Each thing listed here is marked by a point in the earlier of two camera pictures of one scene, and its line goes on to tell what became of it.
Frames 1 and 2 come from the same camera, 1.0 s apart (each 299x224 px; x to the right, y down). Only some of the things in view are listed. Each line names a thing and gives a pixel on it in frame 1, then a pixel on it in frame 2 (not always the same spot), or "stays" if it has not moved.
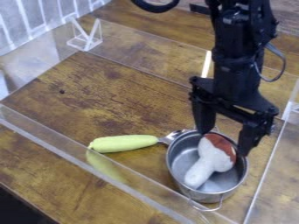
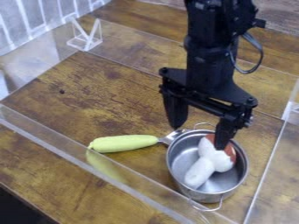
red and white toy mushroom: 218,157 stays
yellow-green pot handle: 115,143 stays
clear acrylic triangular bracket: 83,40 stays
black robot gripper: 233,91 to 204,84
